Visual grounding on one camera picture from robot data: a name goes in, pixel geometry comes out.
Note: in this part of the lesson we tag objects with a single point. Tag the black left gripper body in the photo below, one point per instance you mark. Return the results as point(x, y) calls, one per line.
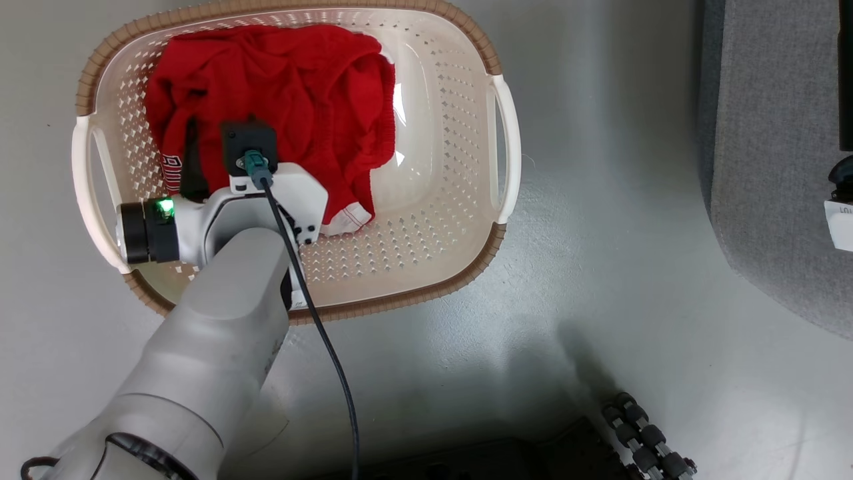
point(194, 166)

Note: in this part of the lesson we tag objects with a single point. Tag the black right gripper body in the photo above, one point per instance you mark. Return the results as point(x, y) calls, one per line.
point(843, 178)

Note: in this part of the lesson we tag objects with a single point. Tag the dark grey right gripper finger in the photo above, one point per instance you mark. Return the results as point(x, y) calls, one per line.
point(846, 73)

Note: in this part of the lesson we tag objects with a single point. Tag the red jersey garment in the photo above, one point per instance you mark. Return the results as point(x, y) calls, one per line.
point(300, 100)

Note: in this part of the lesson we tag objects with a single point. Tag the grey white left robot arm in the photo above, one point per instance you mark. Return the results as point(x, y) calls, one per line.
point(200, 346)

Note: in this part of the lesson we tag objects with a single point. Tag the grey fabric sofa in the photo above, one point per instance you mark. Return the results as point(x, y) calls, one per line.
point(780, 153)

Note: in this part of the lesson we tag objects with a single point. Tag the cream laundry basket brown rim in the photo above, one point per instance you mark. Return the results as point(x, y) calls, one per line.
point(440, 200)

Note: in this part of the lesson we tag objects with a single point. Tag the black roller omni wheel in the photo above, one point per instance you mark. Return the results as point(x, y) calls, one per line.
point(646, 436)

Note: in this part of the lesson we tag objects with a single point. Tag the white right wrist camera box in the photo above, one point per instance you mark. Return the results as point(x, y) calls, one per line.
point(840, 226)

